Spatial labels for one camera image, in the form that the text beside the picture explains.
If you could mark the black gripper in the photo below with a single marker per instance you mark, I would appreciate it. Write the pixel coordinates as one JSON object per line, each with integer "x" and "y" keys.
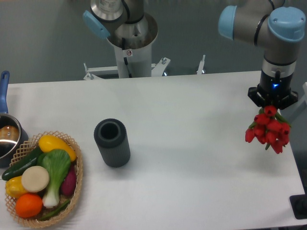
{"x": 275, "y": 83}

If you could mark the red tulip bouquet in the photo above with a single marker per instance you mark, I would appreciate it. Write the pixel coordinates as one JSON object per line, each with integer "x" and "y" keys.
{"x": 270, "y": 129}

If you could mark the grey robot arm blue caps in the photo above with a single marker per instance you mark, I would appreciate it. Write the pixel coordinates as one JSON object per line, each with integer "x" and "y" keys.
{"x": 279, "y": 30}

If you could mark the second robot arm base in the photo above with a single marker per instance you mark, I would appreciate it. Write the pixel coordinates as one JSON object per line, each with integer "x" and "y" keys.
{"x": 112, "y": 14}

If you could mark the black device at table edge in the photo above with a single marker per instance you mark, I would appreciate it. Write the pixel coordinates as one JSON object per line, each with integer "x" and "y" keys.
{"x": 299, "y": 206}

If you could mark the dark grey ribbed vase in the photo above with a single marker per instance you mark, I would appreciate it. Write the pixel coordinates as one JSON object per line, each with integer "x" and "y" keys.
{"x": 111, "y": 138}

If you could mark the purple sweet potato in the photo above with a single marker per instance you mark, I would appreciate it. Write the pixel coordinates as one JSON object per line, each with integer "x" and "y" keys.
{"x": 68, "y": 185}

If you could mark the green bok choy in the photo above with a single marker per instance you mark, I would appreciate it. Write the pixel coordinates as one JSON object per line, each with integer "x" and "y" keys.
{"x": 57, "y": 163}

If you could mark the yellow squash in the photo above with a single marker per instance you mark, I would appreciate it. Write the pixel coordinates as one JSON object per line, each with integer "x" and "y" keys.
{"x": 48, "y": 143}

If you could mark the green bean pod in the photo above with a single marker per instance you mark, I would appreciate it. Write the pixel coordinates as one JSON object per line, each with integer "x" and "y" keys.
{"x": 55, "y": 212}

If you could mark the beige round disc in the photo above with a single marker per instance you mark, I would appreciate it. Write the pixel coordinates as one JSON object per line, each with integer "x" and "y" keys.
{"x": 35, "y": 179}

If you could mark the dark green cucumber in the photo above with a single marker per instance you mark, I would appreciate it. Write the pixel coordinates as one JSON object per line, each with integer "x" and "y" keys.
{"x": 19, "y": 167}

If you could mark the orange fruit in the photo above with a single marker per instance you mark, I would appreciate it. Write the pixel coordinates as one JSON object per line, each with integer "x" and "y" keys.
{"x": 28, "y": 205}

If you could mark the yellow bell pepper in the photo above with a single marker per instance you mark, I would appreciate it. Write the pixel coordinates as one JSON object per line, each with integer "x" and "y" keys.
{"x": 14, "y": 187}

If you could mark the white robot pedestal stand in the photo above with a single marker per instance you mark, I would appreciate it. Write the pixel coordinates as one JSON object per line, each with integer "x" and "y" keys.
{"x": 132, "y": 39}

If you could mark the blue handled saucepan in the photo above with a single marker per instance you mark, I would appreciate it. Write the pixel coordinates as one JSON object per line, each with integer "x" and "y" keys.
{"x": 12, "y": 135}

